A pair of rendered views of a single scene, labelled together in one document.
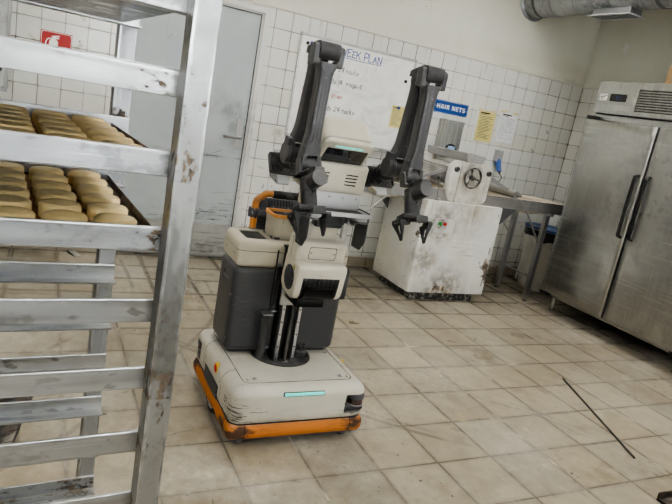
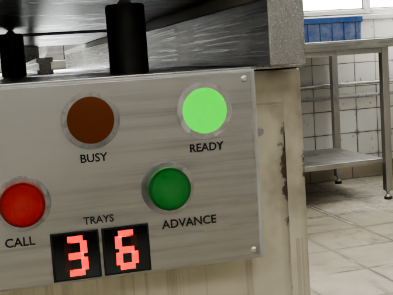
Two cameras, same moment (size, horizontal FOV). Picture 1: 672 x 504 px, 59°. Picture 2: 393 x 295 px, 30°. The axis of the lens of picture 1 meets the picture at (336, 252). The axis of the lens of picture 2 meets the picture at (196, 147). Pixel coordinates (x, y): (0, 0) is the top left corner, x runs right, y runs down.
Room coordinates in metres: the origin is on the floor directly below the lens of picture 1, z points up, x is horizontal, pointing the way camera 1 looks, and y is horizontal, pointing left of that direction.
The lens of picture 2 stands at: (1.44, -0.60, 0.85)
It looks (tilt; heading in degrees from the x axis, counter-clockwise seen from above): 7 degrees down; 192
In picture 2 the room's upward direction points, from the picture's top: 4 degrees counter-clockwise
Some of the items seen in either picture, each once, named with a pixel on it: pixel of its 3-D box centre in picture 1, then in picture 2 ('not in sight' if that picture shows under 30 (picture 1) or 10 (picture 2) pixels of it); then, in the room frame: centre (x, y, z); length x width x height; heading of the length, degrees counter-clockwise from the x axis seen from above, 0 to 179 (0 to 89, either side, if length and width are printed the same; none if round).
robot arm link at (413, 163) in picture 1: (421, 128); not in sight; (2.28, -0.23, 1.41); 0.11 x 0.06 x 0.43; 117
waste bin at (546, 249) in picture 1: (544, 257); not in sight; (6.11, -2.15, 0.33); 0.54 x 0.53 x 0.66; 28
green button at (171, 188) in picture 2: not in sight; (168, 188); (0.95, -0.73, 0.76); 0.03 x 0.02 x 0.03; 115
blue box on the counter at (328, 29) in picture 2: not in sight; (319, 31); (-2.87, -0.74, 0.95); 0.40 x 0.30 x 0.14; 120
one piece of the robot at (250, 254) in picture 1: (283, 284); not in sight; (2.66, 0.21, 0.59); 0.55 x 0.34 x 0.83; 118
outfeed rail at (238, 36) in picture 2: not in sight; (107, 51); (0.00, -1.07, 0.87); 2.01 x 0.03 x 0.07; 25
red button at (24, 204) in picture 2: not in sight; (22, 203); (0.99, -0.82, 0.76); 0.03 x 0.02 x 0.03; 115
